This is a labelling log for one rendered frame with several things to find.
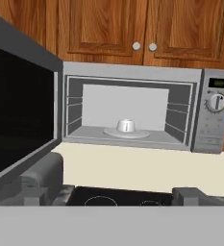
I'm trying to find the white round microwave plate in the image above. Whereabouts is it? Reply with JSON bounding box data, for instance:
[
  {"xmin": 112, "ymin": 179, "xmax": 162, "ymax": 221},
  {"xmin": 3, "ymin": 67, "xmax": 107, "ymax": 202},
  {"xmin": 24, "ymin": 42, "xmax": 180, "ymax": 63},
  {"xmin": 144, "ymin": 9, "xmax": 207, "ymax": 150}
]
[{"xmin": 102, "ymin": 127, "xmax": 152, "ymax": 139}]

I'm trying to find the black hob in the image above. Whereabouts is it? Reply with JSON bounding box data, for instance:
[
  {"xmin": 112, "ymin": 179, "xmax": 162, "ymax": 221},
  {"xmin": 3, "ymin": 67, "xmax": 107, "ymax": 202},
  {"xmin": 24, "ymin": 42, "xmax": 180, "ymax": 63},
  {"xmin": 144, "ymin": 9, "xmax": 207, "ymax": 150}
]
[{"xmin": 64, "ymin": 184, "xmax": 176, "ymax": 207}]

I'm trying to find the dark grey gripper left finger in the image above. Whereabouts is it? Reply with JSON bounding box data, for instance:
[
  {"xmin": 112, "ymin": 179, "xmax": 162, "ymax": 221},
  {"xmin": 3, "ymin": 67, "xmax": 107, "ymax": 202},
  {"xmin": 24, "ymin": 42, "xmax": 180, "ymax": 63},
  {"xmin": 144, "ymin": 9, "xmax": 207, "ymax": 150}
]
[{"xmin": 0, "ymin": 186, "xmax": 50, "ymax": 207}]

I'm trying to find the black glass microwave door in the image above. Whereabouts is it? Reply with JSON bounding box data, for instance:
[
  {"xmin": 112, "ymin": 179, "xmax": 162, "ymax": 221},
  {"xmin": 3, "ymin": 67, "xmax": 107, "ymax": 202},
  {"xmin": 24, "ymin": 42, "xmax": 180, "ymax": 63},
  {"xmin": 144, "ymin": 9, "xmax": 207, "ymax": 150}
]
[{"xmin": 0, "ymin": 11, "xmax": 65, "ymax": 190}]

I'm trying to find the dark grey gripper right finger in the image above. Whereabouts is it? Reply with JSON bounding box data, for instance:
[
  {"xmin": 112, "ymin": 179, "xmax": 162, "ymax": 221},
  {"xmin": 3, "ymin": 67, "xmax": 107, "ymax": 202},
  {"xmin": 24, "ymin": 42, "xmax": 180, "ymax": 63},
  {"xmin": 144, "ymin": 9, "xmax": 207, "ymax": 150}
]
[{"xmin": 171, "ymin": 186, "xmax": 224, "ymax": 207}]

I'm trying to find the small white cup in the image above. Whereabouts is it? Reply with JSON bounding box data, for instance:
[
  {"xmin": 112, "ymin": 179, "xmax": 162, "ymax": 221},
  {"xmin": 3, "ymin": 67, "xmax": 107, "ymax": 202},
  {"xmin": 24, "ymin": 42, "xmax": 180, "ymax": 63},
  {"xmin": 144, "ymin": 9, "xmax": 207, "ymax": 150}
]
[{"xmin": 115, "ymin": 118, "xmax": 137, "ymax": 135}]

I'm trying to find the grey microwave oven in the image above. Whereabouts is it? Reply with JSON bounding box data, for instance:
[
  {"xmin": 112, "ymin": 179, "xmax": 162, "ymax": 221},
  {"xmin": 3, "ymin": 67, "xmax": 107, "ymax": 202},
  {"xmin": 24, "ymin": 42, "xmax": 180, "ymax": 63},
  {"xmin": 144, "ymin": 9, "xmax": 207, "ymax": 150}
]
[{"xmin": 62, "ymin": 61, "xmax": 224, "ymax": 155}]

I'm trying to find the wooden cupboard door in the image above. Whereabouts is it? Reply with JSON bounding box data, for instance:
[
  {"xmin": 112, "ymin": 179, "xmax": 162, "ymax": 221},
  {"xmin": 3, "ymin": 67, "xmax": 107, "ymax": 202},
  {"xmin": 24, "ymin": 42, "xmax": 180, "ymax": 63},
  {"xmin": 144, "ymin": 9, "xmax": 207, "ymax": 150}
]
[
  {"xmin": 143, "ymin": 0, "xmax": 224, "ymax": 70},
  {"xmin": 57, "ymin": 0, "xmax": 148, "ymax": 66},
  {"xmin": 0, "ymin": 0, "xmax": 59, "ymax": 56}
]

